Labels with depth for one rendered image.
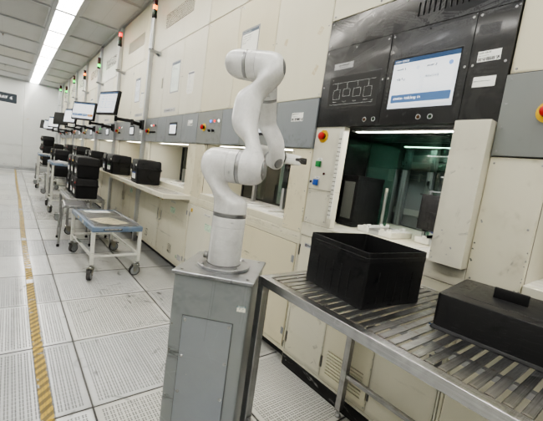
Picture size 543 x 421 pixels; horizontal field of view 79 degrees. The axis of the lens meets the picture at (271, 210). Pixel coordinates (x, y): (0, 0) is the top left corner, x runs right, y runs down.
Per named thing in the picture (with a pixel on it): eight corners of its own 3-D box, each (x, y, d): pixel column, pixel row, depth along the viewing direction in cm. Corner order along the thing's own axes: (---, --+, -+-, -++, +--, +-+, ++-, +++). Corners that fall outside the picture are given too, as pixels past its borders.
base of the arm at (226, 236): (189, 267, 113) (195, 215, 111) (206, 255, 132) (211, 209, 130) (243, 277, 111) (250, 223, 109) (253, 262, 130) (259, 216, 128)
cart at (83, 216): (64, 251, 349) (68, 205, 343) (116, 248, 383) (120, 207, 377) (85, 282, 276) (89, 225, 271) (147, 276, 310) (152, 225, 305)
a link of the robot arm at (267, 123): (290, 103, 137) (286, 169, 154) (270, 93, 148) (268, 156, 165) (271, 106, 133) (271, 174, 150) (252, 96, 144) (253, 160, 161)
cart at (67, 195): (53, 220, 481) (54, 186, 475) (93, 220, 514) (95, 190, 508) (59, 235, 408) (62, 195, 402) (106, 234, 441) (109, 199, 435)
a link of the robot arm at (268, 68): (224, 185, 123) (266, 190, 120) (213, 176, 112) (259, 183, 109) (250, 60, 129) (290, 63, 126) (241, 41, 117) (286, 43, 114)
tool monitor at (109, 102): (94, 122, 390) (97, 90, 386) (138, 129, 422) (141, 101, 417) (102, 120, 358) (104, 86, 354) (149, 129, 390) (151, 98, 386)
